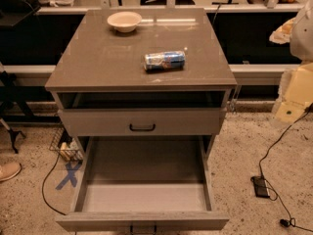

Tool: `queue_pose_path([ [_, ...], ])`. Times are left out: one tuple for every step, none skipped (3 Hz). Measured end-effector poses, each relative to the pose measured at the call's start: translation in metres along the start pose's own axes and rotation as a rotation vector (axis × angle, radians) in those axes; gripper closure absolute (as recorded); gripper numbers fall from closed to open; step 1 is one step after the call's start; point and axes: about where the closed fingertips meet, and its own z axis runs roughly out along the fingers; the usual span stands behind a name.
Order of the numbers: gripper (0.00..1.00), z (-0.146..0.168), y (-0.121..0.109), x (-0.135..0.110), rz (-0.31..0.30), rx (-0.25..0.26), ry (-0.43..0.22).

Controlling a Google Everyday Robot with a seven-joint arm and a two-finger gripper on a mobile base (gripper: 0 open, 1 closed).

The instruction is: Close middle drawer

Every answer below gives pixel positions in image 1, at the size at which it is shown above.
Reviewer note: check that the grey drawer cabinet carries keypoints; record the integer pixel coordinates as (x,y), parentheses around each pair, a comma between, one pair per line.
(103,69)

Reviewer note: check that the black power adapter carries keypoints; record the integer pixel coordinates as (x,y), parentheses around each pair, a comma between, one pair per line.
(260,187)

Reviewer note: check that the white bowl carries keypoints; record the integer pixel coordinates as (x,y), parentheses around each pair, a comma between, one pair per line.
(124,21)

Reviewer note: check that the blue silver can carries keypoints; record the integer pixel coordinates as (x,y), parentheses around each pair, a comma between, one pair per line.
(164,61)

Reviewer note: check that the grey top drawer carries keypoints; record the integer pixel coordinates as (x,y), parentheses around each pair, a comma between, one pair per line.
(142,122)

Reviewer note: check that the wire basket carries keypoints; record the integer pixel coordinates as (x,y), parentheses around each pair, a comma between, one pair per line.
(65,146)

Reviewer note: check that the black stand legs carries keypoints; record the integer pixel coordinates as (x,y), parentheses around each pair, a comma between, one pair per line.
(24,99)

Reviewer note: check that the blue tape cross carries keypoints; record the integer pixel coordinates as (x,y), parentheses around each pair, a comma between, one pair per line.
(72,169)

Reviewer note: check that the grey drawer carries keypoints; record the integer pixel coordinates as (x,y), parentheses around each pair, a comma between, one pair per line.
(143,184)
(142,122)

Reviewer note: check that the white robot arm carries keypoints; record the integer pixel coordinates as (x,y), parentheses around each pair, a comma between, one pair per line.
(299,32)

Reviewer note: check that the tan shoe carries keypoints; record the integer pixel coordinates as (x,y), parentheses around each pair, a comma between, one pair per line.
(9,170)

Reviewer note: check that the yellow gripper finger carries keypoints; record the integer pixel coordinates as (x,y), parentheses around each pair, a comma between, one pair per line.
(295,94)

